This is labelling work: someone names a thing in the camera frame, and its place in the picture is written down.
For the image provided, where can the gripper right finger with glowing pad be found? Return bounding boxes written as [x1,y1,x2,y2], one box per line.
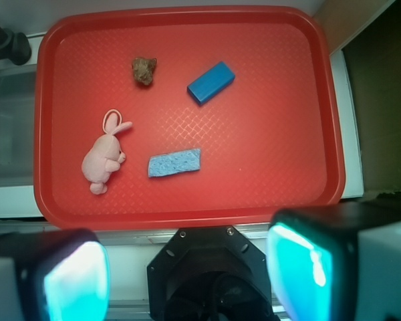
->
[266,200,401,320]

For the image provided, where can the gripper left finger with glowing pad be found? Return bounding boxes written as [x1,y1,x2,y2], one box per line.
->
[0,229,110,320]

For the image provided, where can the pink plush bunny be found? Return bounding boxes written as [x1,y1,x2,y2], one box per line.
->
[82,109,132,195]

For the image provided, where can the light blue sponge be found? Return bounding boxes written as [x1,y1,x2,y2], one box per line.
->
[148,148,201,178]

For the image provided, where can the red plastic tray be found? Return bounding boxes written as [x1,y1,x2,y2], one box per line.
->
[34,6,345,231]

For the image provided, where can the brown rock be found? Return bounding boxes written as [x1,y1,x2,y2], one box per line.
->
[132,57,157,86]

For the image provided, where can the blue rectangular block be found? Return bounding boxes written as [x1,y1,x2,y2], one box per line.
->
[186,62,235,106]

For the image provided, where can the black mounting bracket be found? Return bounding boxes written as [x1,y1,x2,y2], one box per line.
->
[146,227,279,320]

